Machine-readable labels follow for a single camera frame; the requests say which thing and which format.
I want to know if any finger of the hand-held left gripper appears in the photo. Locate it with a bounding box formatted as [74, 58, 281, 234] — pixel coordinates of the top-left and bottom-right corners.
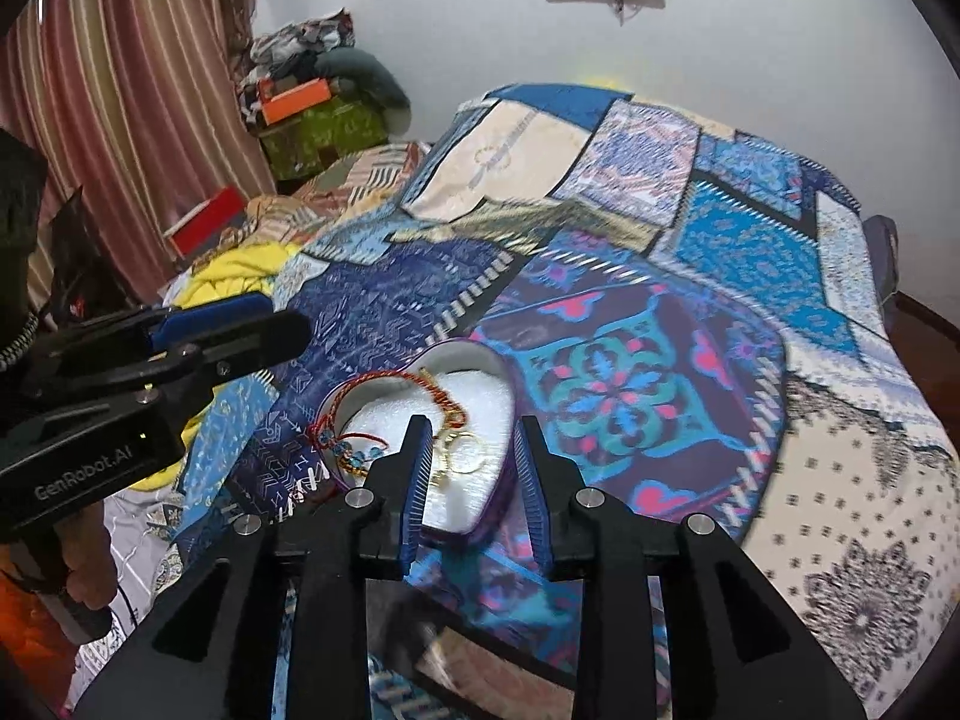
[28, 310, 313, 422]
[43, 292, 275, 374]

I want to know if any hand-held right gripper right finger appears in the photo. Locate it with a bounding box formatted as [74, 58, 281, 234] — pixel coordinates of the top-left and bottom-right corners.
[513, 415, 865, 720]

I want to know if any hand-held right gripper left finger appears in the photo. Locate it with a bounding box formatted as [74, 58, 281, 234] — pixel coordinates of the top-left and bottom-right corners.
[75, 414, 436, 720]

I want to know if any gold ring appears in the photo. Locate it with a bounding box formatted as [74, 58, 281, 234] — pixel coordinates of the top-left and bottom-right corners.
[447, 430, 493, 476]

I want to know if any blue bead bracelet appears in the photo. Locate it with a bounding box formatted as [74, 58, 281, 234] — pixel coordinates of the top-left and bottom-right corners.
[318, 426, 388, 478]

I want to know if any red and gold thread bracelet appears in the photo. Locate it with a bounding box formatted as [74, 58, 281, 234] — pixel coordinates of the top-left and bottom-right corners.
[306, 366, 470, 467]

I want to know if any purple heart-shaped jewelry box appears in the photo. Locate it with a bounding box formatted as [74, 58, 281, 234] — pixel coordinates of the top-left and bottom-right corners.
[311, 339, 521, 548]

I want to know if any person's left forearm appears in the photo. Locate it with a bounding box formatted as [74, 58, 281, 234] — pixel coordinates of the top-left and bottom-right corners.
[0, 544, 72, 698]

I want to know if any person's left hand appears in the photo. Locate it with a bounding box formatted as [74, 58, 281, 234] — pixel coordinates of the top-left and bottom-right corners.
[60, 501, 118, 617]

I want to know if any yellow cloth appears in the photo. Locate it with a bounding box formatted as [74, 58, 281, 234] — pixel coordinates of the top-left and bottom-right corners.
[160, 243, 290, 316]

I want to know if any red box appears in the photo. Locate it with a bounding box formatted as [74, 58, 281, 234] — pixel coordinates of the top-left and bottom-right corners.
[166, 187, 249, 258]

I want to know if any white patterned sheet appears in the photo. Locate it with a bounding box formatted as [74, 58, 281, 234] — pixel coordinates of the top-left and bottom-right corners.
[96, 476, 212, 695]

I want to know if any black bag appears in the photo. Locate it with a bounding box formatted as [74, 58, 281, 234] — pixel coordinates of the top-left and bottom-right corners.
[40, 186, 163, 325]

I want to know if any striped patterned blanket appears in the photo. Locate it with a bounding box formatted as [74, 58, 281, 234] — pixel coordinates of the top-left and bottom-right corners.
[246, 140, 433, 250]

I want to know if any green box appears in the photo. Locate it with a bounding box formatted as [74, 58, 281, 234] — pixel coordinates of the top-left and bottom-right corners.
[255, 94, 392, 182]

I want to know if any orange box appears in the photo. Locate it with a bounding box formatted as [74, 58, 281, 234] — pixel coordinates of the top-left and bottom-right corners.
[258, 76, 333, 125]

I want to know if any striped pink curtain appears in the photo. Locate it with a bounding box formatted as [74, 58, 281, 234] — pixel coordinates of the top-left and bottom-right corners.
[0, 0, 280, 320]

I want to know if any grey pillow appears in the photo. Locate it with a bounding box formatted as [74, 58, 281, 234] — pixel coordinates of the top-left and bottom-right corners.
[315, 48, 413, 110]

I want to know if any blue patchwork blanket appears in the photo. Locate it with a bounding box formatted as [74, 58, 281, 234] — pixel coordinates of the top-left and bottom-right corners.
[171, 78, 960, 720]

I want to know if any pile of printed clothes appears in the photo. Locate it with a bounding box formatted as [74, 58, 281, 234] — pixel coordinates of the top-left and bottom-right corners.
[235, 8, 356, 121]

